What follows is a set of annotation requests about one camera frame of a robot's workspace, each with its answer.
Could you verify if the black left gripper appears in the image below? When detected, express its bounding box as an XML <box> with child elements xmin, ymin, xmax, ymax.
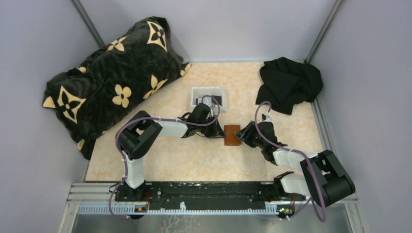
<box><xmin>196</xmin><ymin>115</ymin><xmax>225</xmax><ymax>139</ymax></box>

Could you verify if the brown leather card holder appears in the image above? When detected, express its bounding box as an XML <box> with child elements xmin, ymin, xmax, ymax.
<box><xmin>224</xmin><ymin>124</ymin><xmax>241</xmax><ymax>146</ymax></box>

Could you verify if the white plastic card box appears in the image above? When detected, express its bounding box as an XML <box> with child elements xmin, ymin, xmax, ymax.
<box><xmin>189</xmin><ymin>86</ymin><xmax>228</xmax><ymax>114</ymax></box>

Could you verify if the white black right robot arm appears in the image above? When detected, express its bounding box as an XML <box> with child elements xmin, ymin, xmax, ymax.
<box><xmin>235</xmin><ymin>121</ymin><xmax>356</xmax><ymax>207</ymax></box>

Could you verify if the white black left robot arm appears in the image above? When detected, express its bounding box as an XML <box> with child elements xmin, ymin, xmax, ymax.
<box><xmin>113</xmin><ymin>103</ymin><xmax>225</xmax><ymax>201</ymax></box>

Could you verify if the black crumpled cloth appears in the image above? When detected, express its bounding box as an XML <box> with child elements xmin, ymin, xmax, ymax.
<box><xmin>256</xmin><ymin>57</ymin><xmax>324</xmax><ymax>115</ymax></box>

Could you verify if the black floral plush blanket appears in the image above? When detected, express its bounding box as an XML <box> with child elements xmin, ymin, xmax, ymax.
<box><xmin>42</xmin><ymin>17</ymin><xmax>191</xmax><ymax>160</ymax></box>

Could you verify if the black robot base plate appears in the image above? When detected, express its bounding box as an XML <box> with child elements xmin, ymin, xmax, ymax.
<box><xmin>114</xmin><ymin>181</ymin><xmax>307</xmax><ymax>212</ymax></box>

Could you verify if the aluminium frame rail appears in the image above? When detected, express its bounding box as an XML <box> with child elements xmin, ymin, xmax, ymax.
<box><xmin>66</xmin><ymin>182</ymin><xmax>360</xmax><ymax>216</ymax></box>

